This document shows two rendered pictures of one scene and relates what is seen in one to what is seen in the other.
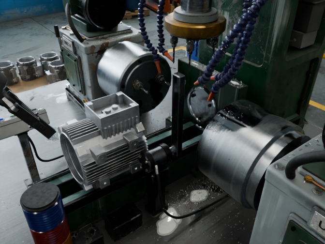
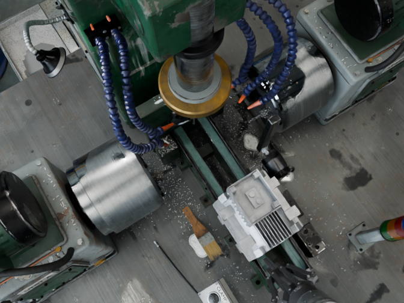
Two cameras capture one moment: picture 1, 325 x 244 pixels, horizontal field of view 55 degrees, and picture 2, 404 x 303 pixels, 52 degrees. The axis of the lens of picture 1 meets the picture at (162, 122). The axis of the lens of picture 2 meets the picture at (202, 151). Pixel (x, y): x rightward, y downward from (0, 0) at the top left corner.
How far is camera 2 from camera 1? 1.15 m
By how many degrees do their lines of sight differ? 57
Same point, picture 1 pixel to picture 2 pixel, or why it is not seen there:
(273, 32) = not seen: hidden behind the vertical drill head
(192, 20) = (220, 84)
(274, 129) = (312, 61)
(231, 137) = (305, 95)
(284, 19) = not seen: outside the picture
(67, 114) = (88, 294)
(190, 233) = (291, 156)
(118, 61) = (133, 195)
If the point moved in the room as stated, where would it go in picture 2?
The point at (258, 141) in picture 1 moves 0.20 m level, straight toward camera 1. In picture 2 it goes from (318, 77) to (384, 104)
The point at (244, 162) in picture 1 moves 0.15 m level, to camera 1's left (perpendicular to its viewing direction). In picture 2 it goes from (324, 94) to (324, 141)
